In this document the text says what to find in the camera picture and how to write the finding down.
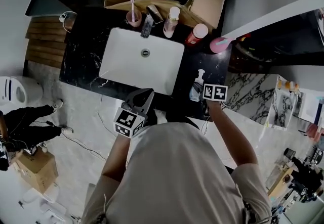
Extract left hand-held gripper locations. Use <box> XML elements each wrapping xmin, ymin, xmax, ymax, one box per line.
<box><xmin>113</xmin><ymin>88</ymin><xmax>155</xmax><ymax>139</ymax></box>

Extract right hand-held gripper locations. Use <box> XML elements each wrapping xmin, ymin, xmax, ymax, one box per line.
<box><xmin>202</xmin><ymin>83</ymin><xmax>228</xmax><ymax>102</ymax></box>

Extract clear pump bottle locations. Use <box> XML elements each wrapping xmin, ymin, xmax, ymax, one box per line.
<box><xmin>189</xmin><ymin>69</ymin><xmax>206</xmax><ymax>103</ymax></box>

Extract person's right forearm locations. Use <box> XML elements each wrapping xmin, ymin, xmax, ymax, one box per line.
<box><xmin>207</xmin><ymin>100</ymin><xmax>259</xmax><ymax>168</ymax></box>

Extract person's left forearm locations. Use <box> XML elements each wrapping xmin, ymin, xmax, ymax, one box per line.
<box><xmin>101</xmin><ymin>133</ymin><xmax>133</xmax><ymax>183</ymax></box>

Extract pink spray bottle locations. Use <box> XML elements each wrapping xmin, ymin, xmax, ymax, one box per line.
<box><xmin>209</xmin><ymin>36</ymin><xmax>236</xmax><ymax>55</ymax></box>

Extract red bottle with pink cap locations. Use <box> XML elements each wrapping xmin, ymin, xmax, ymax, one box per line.
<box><xmin>184</xmin><ymin>23</ymin><xmax>209</xmax><ymax>47</ymax></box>

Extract pink lotion pump bottle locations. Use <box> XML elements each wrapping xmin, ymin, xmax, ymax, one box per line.
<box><xmin>163</xmin><ymin>6</ymin><xmax>181</xmax><ymax>39</ymax></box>

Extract white marble cabinet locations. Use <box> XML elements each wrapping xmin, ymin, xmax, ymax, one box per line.
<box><xmin>224</xmin><ymin>73</ymin><xmax>305</xmax><ymax>130</ymax></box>

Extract white sink basin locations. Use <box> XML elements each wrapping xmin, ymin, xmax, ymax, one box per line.
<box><xmin>98</xmin><ymin>27</ymin><xmax>185</xmax><ymax>96</ymax></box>

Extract black marble vanity table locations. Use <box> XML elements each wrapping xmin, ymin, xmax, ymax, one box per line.
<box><xmin>59</xmin><ymin>7</ymin><xmax>232</xmax><ymax>122</ymax></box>

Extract chrome faucet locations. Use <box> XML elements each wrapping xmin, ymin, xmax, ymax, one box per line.
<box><xmin>140</xmin><ymin>13</ymin><xmax>155</xmax><ymax>39</ymax></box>

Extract row of amber vials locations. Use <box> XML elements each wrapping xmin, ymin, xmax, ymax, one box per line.
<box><xmin>277</xmin><ymin>80</ymin><xmax>300</xmax><ymax>93</ymax></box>

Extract pink cup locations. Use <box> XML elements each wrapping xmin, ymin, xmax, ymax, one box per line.
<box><xmin>126</xmin><ymin>10</ymin><xmax>143</xmax><ymax>27</ymax></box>

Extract tall black appliance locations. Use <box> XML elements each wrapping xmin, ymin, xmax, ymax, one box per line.
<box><xmin>227</xmin><ymin>9</ymin><xmax>324</xmax><ymax>72</ymax></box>

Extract person's white shirt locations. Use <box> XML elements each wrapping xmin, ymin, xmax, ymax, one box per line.
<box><xmin>80</xmin><ymin>121</ymin><xmax>273</xmax><ymax>224</ymax></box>

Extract wooden slatted steps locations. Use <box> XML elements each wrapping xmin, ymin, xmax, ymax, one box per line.
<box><xmin>24</xmin><ymin>14</ymin><xmax>77</xmax><ymax>70</ymax></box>

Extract white plug adapter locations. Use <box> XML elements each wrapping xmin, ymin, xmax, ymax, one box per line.
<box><xmin>59</xmin><ymin>11</ymin><xmax>77</xmax><ymax>33</ymax></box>

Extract white toilet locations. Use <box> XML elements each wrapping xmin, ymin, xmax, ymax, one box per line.
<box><xmin>0</xmin><ymin>75</ymin><xmax>44</xmax><ymax>108</ymax></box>

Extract closed cardboard box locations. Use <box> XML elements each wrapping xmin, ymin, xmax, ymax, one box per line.
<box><xmin>11</xmin><ymin>145</ymin><xmax>59</xmax><ymax>195</ymax></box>

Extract dark grey board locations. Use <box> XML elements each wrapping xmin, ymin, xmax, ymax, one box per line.
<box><xmin>25</xmin><ymin>0</ymin><xmax>67</xmax><ymax>18</ymax></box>

